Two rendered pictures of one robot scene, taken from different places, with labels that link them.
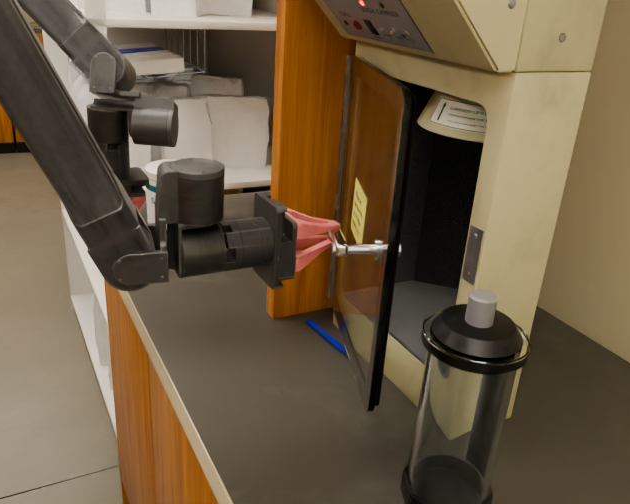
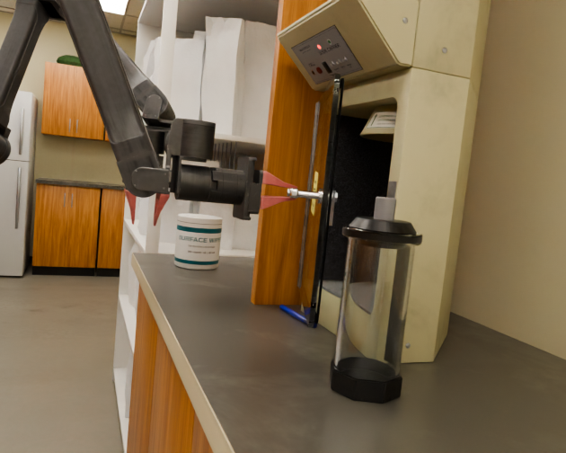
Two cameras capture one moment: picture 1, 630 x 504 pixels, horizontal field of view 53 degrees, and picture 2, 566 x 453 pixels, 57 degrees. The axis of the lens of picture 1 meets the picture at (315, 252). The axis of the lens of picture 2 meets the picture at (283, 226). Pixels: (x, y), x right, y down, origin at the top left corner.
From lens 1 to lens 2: 0.34 m
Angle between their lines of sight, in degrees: 20
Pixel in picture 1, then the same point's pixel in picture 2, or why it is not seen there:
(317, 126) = (296, 156)
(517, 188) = (420, 153)
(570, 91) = (455, 89)
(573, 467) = (480, 387)
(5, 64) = (86, 32)
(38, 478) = not seen: outside the picture
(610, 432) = (518, 377)
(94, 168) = (129, 106)
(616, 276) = (531, 285)
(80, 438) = not seen: outside the picture
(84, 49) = (143, 93)
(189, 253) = (184, 176)
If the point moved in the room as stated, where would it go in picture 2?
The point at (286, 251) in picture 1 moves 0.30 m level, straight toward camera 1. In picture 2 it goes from (254, 190) to (212, 194)
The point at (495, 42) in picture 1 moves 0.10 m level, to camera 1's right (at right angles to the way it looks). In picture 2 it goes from (395, 43) to (464, 48)
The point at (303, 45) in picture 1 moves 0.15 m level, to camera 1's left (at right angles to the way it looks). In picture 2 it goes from (287, 99) to (220, 93)
